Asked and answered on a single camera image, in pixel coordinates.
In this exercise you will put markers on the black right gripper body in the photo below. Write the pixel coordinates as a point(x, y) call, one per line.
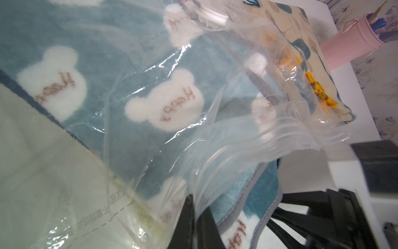
point(370, 170)

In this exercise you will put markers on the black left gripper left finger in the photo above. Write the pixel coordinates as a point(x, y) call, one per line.
point(183, 234)

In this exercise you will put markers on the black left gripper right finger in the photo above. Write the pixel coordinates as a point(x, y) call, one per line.
point(208, 236)

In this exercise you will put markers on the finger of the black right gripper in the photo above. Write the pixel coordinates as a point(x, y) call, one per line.
point(322, 228)
point(314, 199)

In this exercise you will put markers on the clear plastic vacuum bag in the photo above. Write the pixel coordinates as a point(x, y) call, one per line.
point(155, 124)

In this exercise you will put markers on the beige blanket with orange pattern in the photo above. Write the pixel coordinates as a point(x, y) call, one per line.
point(294, 25)

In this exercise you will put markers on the teal bear pattern blanket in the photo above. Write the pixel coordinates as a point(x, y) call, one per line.
point(124, 93)

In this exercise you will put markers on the white vacuum bag valve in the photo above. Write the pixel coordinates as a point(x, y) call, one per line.
point(213, 12)

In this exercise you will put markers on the pink cup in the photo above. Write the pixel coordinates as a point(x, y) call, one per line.
point(356, 39)

